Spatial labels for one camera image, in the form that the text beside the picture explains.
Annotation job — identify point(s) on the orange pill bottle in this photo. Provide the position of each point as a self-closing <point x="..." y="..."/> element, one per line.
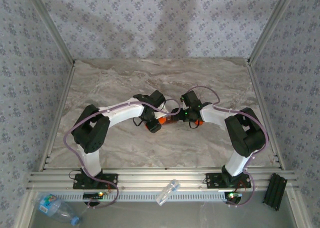
<point x="162" y="120"/>

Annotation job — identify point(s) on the brown pill organizer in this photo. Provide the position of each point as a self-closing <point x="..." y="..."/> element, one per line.
<point x="171" y="121"/>

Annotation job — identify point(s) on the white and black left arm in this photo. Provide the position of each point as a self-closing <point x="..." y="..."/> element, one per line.
<point x="125" y="113"/>

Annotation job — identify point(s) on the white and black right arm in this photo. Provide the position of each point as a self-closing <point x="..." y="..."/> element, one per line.
<point x="215" y="115"/>

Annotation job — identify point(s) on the clear plastic tube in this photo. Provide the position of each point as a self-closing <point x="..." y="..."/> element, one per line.
<point x="166" y="193"/>

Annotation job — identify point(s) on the small controller board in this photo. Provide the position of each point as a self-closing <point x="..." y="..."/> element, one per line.
<point x="92" y="195"/>
<point x="233" y="196"/>

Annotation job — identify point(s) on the short black extrusion piece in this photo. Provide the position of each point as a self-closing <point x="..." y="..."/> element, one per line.
<point x="275" y="190"/>

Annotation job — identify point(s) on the clear plastic water bottle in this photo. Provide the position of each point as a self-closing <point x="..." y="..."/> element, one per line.
<point x="57" y="210"/>

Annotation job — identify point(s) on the aluminium table edge rail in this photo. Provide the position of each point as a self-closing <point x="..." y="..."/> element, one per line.
<point x="261" y="100"/>
<point x="61" y="105"/>

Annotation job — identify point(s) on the long aluminium base rail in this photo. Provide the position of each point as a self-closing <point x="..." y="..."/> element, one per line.
<point x="150" y="178"/>

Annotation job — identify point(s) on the aluminium frame post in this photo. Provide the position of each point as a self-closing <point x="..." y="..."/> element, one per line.
<point x="54" y="28"/>
<point x="270" y="26"/>

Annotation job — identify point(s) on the aluminium frame bar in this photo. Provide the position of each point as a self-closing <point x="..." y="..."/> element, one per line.
<point x="298" y="210"/>
<point x="23" y="210"/>

